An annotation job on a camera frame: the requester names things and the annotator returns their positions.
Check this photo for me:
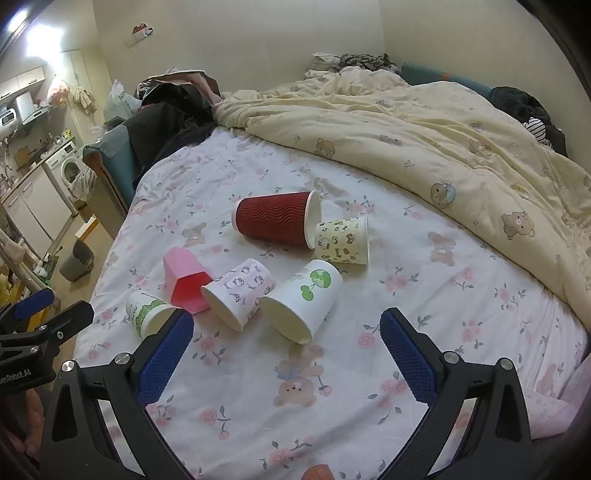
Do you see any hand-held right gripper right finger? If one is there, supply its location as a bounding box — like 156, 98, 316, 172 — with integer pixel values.
379, 307, 536, 480

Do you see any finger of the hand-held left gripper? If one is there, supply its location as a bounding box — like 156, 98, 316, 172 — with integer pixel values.
0, 288, 55, 330
25, 300, 95, 346

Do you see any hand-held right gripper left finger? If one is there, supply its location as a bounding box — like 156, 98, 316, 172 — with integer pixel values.
39, 308, 204, 480

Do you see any white cup with green plants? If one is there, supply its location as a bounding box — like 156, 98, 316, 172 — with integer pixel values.
126, 290, 179, 341

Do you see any pink plastic cup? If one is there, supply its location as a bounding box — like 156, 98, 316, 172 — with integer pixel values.
163, 247, 214, 315

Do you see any pink cartoon print paper cup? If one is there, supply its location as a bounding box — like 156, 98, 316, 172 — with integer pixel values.
200, 258, 277, 332

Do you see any white cup with green globe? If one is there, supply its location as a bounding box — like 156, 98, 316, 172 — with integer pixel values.
259, 259, 343, 345

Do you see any yellow bear print paper cup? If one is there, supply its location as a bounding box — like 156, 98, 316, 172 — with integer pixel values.
314, 215, 370, 267

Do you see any red ripple paper cup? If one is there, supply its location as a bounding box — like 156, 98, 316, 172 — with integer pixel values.
232, 190, 322, 250

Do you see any person's left hand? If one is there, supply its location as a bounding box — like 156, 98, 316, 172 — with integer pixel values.
7, 392, 44, 462

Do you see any grey trash bin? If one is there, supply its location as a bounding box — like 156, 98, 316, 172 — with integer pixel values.
59, 240, 96, 282

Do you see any white floor cabinet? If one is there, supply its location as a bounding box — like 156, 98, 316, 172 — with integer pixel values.
0, 171, 62, 261

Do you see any floral bed sheet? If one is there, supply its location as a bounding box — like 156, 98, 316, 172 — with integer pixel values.
74, 124, 589, 480

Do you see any white washing machine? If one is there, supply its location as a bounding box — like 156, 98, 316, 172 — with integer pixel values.
42, 141, 87, 216

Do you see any pink pillow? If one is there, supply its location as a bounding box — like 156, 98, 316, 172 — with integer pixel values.
522, 355, 588, 439

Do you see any teal bed footboard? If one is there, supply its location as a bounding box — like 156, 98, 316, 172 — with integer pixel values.
83, 124, 139, 232

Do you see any beige hanging cloth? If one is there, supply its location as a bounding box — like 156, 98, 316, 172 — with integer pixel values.
69, 85, 99, 115

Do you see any pink hanging bag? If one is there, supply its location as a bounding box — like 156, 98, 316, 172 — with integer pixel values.
46, 76, 71, 108

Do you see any dark clothes pile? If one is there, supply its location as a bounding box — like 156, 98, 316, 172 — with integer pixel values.
124, 69, 223, 185

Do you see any white plastic bag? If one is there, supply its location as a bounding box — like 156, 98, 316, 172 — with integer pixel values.
102, 79, 140, 121

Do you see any cream bear print duvet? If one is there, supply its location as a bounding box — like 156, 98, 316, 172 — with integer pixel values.
215, 67, 591, 333

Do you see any black clothing heap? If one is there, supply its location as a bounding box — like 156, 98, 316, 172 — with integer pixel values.
488, 85, 568, 158

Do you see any teal headboard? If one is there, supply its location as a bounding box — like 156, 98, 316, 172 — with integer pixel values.
401, 62, 495, 100

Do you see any black and white patterned cloth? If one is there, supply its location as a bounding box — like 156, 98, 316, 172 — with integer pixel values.
339, 53, 400, 75

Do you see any white wall appliance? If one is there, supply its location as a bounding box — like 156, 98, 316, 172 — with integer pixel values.
0, 104, 22, 131

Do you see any white wall cabinet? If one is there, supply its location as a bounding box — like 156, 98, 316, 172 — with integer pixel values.
0, 66, 47, 101

